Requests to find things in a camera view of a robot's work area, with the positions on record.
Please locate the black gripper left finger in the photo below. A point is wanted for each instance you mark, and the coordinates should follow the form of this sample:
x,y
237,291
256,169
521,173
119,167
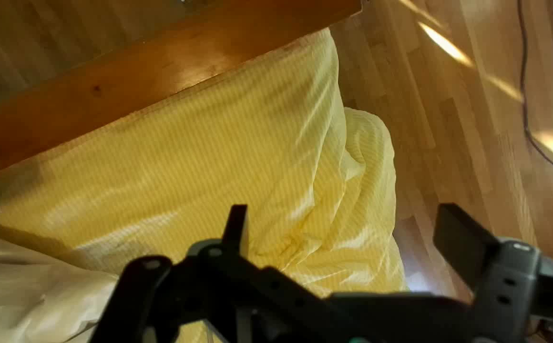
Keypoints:
x,y
213,279

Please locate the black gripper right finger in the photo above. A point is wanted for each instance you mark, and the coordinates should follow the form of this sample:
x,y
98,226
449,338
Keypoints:
x,y
502,287

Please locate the yellow bed sheet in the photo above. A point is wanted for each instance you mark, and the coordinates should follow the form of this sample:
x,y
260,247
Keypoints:
x,y
226,165

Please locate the wooden bunk bed frame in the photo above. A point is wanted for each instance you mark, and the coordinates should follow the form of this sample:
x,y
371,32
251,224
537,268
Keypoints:
x,y
131,83

